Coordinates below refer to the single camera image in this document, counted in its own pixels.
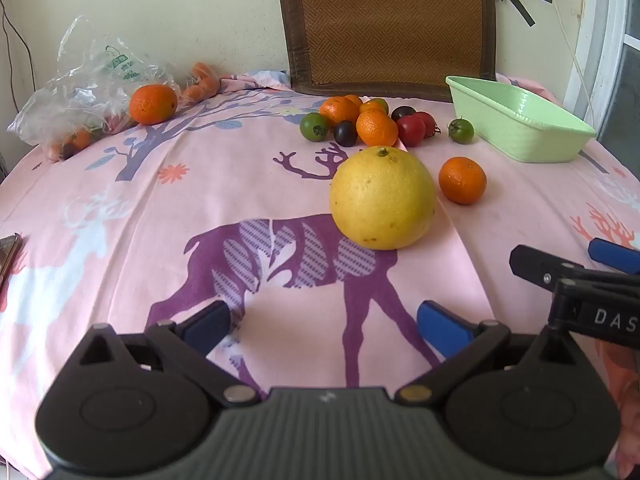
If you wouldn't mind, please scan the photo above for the pink deer print bedsheet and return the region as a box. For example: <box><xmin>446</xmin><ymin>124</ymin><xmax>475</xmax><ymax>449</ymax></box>
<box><xmin>0</xmin><ymin>71</ymin><xmax>640</xmax><ymax>480</ymax></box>

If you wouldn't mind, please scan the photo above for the light green plastic basket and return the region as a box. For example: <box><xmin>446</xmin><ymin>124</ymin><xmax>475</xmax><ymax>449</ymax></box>
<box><xmin>445</xmin><ymin>76</ymin><xmax>597</xmax><ymax>163</ymax></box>

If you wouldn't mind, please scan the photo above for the pile of small mandarins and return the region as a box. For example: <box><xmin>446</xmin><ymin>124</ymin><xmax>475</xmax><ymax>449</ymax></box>
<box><xmin>179</xmin><ymin>62</ymin><xmax>222</xmax><ymax>104</ymax></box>

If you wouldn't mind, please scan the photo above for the red tomato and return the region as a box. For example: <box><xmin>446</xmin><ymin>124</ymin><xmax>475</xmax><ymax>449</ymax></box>
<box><xmin>415</xmin><ymin>111</ymin><xmax>438</xmax><ymax>139</ymax></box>
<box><xmin>396</xmin><ymin>115</ymin><xmax>426</xmax><ymax>148</ymax></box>

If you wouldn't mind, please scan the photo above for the white cable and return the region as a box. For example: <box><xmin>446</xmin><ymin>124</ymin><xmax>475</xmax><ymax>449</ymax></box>
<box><xmin>534</xmin><ymin>0</ymin><xmax>597</xmax><ymax>117</ymax></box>

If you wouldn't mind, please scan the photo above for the clear plastic bag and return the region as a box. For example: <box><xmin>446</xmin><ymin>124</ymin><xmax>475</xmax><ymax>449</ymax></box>
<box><xmin>7</xmin><ymin>15</ymin><xmax>201</xmax><ymax>162</ymax></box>

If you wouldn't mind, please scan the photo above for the large yellow pomelo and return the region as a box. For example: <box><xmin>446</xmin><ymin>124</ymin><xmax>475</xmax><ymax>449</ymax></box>
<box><xmin>329</xmin><ymin>146</ymin><xmax>436</xmax><ymax>251</ymax></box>

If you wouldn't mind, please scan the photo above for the brown woven seat mat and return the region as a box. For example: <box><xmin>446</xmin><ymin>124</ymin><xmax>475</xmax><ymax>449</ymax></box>
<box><xmin>271</xmin><ymin>0</ymin><xmax>497</xmax><ymax>103</ymax></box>

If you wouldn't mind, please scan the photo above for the smartphone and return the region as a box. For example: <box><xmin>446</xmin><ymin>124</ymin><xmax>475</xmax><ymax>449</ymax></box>
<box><xmin>0</xmin><ymin>233</ymin><xmax>24</xmax><ymax>288</ymax></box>

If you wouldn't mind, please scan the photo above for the thin black cable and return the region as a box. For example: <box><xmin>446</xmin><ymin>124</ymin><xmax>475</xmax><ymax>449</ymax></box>
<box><xmin>0</xmin><ymin>0</ymin><xmax>37</xmax><ymax>88</ymax></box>

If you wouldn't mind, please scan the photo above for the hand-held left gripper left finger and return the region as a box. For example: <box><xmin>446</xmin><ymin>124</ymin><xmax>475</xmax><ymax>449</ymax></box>
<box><xmin>75</xmin><ymin>300</ymin><xmax>261</xmax><ymax>407</ymax></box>

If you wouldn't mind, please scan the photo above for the large orange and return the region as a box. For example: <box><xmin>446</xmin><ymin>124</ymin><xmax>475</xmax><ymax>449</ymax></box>
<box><xmin>129</xmin><ymin>84</ymin><xmax>179</xmax><ymax>126</ymax></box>

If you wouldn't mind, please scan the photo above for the person's right hand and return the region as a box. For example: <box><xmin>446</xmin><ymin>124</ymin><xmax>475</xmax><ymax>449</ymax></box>
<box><xmin>616</xmin><ymin>352</ymin><xmax>640</xmax><ymax>480</ymax></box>

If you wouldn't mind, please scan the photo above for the green tomato with stem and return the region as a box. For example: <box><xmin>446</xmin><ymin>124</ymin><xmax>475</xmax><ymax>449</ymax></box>
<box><xmin>447</xmin><ymin>118</ymin><xmax>475</xmax><ymax>144</ymax></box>

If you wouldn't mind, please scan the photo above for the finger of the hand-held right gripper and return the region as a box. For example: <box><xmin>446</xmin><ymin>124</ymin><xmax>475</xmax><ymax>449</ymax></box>
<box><xmin>588</xmin><ymin>238</ymin><xmax>640</xmax><ymax>276</ymax></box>
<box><xmin>509</xmin><ymin>245</ymin><xmax>586</xmax><ymax>291</ymax></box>

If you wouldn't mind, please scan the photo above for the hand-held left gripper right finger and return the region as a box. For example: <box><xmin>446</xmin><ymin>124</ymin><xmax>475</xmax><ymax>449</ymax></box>
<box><xmin>395</xmin><ymin>300</ymin><xmax>582</xmax><ymax>408</ymax></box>

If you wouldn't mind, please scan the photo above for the white window frame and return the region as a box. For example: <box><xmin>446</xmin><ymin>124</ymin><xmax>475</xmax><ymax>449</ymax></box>
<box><xmin>565</xmin><ymin>0</ymin><xmax>640</xmax><ymax>153</ymax></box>

